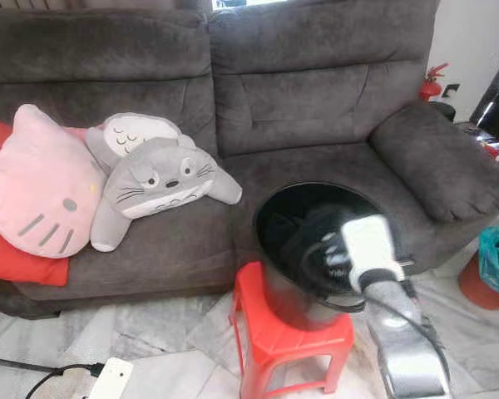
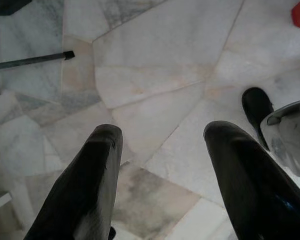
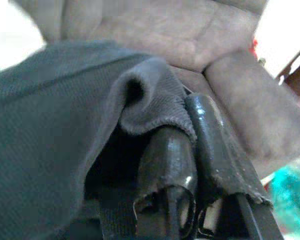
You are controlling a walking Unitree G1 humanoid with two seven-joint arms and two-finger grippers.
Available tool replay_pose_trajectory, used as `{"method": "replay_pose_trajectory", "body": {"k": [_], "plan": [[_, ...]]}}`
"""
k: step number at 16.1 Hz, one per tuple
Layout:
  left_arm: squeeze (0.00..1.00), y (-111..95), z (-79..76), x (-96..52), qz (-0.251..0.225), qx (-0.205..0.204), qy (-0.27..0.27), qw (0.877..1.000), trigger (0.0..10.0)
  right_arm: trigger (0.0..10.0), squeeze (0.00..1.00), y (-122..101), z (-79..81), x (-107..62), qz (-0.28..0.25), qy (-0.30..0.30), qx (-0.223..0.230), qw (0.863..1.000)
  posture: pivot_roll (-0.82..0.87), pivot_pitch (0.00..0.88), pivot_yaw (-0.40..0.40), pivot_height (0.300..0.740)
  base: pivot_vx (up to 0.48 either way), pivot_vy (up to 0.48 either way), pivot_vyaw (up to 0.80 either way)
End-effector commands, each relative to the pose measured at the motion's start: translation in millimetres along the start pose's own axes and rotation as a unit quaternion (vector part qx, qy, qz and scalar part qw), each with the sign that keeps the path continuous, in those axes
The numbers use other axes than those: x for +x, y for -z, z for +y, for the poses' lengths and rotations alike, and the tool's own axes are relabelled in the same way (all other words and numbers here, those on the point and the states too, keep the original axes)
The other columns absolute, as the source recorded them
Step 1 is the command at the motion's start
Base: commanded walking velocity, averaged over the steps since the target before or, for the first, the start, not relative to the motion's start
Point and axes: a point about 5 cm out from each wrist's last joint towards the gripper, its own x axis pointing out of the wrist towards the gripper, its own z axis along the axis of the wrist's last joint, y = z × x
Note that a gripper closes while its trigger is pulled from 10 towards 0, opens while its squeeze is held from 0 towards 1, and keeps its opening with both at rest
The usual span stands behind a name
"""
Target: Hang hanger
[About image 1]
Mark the black T-shirt with logo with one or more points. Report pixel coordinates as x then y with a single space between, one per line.
312 241

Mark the small colourful box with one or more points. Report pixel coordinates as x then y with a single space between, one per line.
495 152

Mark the orange-red waste bin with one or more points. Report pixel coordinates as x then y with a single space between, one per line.
474 287

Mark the red fire extinguisher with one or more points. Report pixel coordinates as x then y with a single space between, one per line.
430 89

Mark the dark grey fabric sofa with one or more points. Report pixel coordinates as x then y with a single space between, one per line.
316 91

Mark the black round bucket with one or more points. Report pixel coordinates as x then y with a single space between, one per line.
283 208

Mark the red plastic stool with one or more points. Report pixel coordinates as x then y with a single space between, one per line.
274 341

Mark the grey open-eyed Totoro plush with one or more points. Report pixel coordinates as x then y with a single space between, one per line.
162 187

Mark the grey sleeping Totoro cushion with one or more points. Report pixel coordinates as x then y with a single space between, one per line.
133 131

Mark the pink cat face cushion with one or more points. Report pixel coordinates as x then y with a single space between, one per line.
41 187

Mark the black wall socket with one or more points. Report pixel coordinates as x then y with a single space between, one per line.
451 90

